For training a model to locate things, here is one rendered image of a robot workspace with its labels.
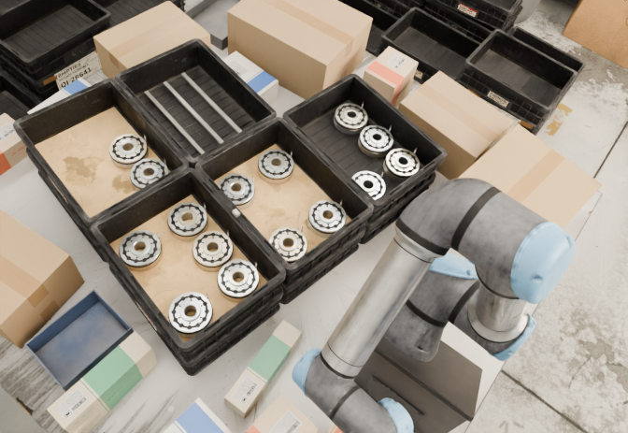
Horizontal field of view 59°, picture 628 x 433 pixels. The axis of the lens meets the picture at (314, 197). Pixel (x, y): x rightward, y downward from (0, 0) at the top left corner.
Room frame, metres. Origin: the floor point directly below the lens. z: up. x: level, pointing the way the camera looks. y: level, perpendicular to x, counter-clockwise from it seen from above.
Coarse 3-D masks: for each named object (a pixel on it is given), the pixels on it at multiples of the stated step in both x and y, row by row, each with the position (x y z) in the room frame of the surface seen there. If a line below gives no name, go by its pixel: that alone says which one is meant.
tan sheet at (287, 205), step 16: (256, 160) 0.97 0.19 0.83; (224, 176) 0.89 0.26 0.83; (256, 176) 0.91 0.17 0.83; (304, 176) 0.95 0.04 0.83; (256, 192) 0.86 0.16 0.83; (272, 192) 0.87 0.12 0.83; (288, 192) 0.88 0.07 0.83; (304, 192) 0.89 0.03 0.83; (320, 192) 0.90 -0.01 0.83; (256, 208) 0.81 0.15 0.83; (272, 208) 0.82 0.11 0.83; (288, 208) 0.83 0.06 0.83; (304, 208) 0.84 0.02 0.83; (256, 224) 0.76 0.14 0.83; (272, 224) 0.76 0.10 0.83; (288, 224) 0.77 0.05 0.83; (304, 224) 0.78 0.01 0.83; (320, 240) 0.75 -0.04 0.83
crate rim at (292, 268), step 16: (256, 128) 1.00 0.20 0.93; (288, 128) 1.03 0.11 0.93; (304, 144) 0.98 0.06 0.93; (208, 160) 0.86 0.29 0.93; (320, 160) 0.94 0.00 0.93; (208, 176) 0.81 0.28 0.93; (336, 176) 0.89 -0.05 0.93; (352, 192) 0.85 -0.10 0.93; (368, 208) 0.81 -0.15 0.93; (352, 224) 0.75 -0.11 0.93; (336, 240) 0.71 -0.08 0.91; (304, 256) 0.64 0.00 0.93; (288, 272) 0.59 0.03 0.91
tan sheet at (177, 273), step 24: (120, 240) 0.63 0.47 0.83; (168, 240) 0.66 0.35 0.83; (192, 240) 0.67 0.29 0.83; (168, 264) 0.59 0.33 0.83; (192, 264) 0.61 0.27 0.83; (144, 288) 0.52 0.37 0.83; (168, 288) 0.53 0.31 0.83; (192, 288) 0.54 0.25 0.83; (216, 288) 0.55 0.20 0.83; (192, 312) 0.48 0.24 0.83; (216, 312) 0.49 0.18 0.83
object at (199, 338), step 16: (176, 176) 0.79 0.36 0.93; (208, 192) 0.77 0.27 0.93; (128, 208) 0.68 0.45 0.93; (224, 208) 0.73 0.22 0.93; (96, 224) 0.61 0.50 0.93; (240, 224) 0.69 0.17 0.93; (256, 240) 0.65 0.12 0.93; (112, 256) 0.54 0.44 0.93; (272, 256) 0.62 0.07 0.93; (128, 272) 0.51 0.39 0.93; (272, 288) 0.55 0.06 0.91; (240, 304) 0.48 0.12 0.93; (160, 320) 0.41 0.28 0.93; (224, 320) 0.44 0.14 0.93; (176, 336) 0.38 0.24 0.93; (208, 336) 0.40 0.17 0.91
